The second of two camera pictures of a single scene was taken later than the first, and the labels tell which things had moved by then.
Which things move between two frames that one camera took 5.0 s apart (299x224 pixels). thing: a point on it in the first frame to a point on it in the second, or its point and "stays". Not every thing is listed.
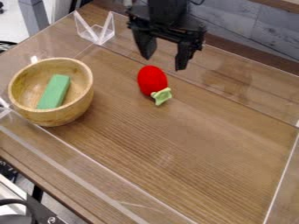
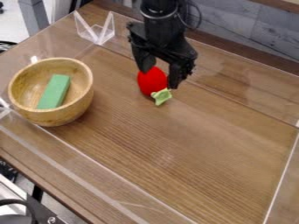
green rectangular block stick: (55, 91) stays
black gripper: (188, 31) to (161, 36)
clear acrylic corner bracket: (97, 33) stays
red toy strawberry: (152, 81) stays
